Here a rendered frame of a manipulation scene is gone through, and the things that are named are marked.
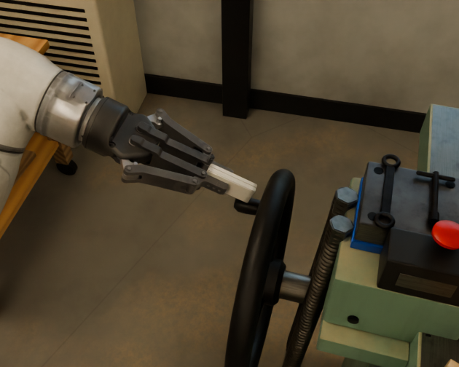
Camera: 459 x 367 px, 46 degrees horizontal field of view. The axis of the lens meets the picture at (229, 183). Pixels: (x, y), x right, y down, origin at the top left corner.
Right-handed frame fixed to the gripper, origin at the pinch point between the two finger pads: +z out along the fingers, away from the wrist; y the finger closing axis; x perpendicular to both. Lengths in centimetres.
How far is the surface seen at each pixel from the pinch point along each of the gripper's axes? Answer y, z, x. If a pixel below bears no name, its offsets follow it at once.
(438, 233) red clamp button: -14.8, 16.3, -23.9
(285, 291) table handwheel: -12.3, 11.2, -0.3
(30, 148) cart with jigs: 54, -53, 91
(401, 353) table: -19.2, 22.2, -9.7
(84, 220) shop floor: 44, -28, 101
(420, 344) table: -19.3, 22.2, -12.8
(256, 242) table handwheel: -15.0, 3.6, -11.2
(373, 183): -8.1, 11.5, -19.6
